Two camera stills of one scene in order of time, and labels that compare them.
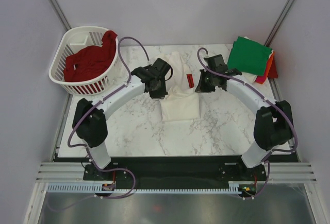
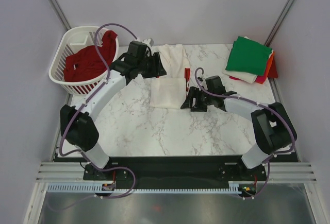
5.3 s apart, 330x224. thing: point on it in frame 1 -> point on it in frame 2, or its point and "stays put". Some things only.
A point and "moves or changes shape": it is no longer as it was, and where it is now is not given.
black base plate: x=175 y=168 stays put
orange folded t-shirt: x=269 y=63 stays put
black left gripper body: x=160 y=90 -> x=145 y=66
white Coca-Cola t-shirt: x=182 y=102 moves or changes shape
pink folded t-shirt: x=260 y=79 stays put
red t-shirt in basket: x=89 y=62 stays put
